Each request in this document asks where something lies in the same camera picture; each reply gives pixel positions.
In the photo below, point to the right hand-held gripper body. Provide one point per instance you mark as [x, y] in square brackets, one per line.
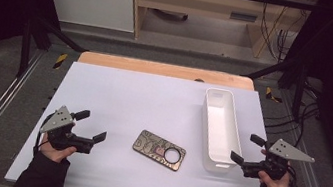
[273, 164]

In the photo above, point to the white plastic bin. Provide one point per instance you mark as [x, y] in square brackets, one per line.
[221, 129]

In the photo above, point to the light wooden desk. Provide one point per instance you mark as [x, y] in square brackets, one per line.
[199, 4]

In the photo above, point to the person's right hand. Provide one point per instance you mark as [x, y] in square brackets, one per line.
[273, 184]

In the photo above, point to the black metal stand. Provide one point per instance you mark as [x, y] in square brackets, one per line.
[298, 87]
[26, 47]

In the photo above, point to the person's left hand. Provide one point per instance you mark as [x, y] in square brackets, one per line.
[55, 153]

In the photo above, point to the cartoon print phone case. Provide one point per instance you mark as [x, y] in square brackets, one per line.
[158, 150]

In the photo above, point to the wooden table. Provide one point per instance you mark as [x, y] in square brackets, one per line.
[164, 69]

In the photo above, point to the yellow black striped tape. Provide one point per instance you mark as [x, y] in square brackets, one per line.
[270, 95]
[60, 61]

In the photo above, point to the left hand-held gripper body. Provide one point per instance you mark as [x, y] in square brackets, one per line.
[59, 130]

